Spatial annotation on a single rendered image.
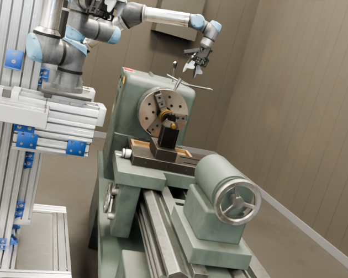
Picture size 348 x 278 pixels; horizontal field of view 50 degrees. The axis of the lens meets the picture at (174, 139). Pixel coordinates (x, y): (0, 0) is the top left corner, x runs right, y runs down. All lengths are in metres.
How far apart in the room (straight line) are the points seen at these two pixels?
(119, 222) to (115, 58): 3.99
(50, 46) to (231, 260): 1.15
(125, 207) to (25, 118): 0.58
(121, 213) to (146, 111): 0.81
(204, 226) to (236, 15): 5.07
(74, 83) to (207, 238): 0.97
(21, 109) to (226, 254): 1.03
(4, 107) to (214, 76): 4.59
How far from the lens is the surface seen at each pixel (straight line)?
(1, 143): 2.08
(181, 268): 1.16
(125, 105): 2.46
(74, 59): 1.80
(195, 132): 6.05
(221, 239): 1.24
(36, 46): 1.73
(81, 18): 1.52
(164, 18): 2.21
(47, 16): 1.75
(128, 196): 1.68
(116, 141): 2.50
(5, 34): 1.98
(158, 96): 2.27
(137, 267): 1.45
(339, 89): 4.29
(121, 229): 1.75
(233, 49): 6.06
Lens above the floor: 1.45
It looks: 12 degrees down
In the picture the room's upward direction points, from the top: 15 degrees clockwise
